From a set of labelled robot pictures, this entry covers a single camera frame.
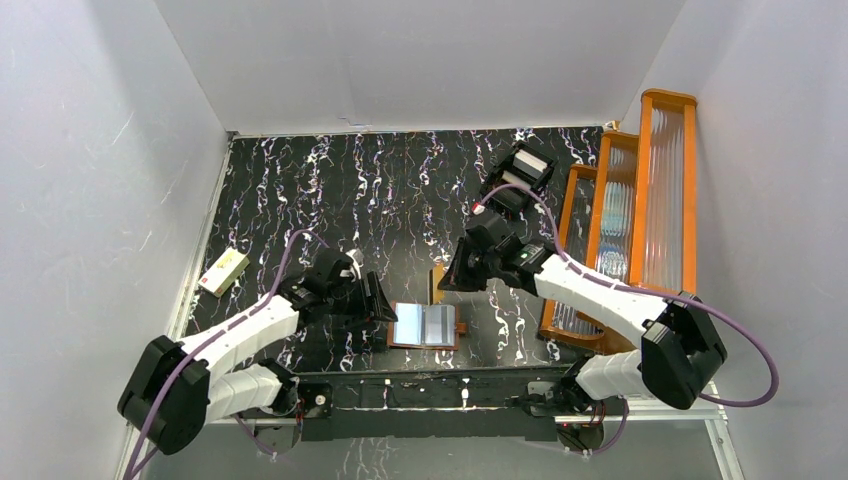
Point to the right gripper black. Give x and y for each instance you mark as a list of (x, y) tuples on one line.
[(457, 277)]

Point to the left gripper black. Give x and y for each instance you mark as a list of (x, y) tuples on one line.
[(365, 297)]

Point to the brown leather card holder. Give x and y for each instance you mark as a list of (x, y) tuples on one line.
[(426, 327)]

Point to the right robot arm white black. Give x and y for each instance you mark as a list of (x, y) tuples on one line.
[(676, 349)]

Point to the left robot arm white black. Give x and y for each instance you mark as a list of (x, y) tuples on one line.
[(179, 386)]

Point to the black plastic card box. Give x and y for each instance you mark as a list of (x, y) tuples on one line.
[(511, 202)]

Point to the stack of cards in box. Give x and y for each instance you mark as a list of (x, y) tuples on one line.
[(527, 169)]

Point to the small white green box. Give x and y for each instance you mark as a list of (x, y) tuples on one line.
[(223, 272)]

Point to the orange wooden tiered rack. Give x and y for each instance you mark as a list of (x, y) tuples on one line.
[(641, 198)]

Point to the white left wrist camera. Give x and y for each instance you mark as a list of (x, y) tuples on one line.
[(357, 258)]

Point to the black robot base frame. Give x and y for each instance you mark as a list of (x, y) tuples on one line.
[(533, 403)]

